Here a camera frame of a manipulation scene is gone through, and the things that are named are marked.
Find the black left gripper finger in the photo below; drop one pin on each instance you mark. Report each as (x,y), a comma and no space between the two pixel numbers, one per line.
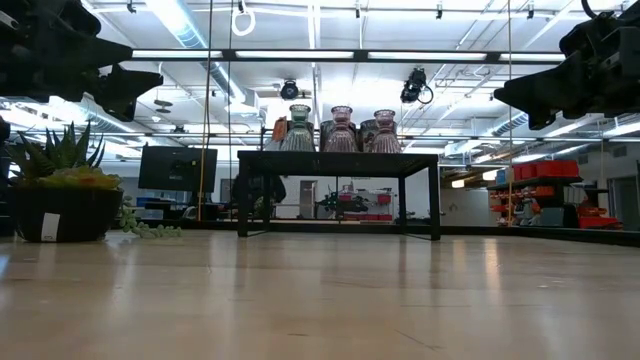
(125,90)
(85,62)

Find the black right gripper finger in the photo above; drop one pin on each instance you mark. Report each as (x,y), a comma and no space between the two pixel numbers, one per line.
(550,92)

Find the orange label tin can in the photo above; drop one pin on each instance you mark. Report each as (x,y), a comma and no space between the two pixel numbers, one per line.
(279,131)

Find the green ribbed glass candle holder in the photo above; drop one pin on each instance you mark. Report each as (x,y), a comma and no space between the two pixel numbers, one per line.
(298,135)

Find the silver tin can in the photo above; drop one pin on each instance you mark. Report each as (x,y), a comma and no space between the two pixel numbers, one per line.
(365,131)
(324,132)

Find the shelf with red bins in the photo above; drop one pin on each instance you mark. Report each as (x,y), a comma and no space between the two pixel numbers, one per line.
(545,170)

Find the black computer monitor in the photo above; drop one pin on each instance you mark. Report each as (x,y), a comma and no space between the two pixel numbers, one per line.
(175,170)

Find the potted succulent plant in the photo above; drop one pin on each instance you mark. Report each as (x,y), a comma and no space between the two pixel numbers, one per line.
(65,215)

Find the red tool boxes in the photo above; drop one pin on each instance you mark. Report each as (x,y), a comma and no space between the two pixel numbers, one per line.
(382,199)

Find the black perforated metal shelf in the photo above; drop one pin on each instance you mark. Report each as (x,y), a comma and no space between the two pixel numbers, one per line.
(330,164)

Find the silver ceiling air duct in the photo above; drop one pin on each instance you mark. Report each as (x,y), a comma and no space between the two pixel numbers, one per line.
(185,30)

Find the black aluminium table frame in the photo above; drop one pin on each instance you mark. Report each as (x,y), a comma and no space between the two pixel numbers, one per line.
(500,231)

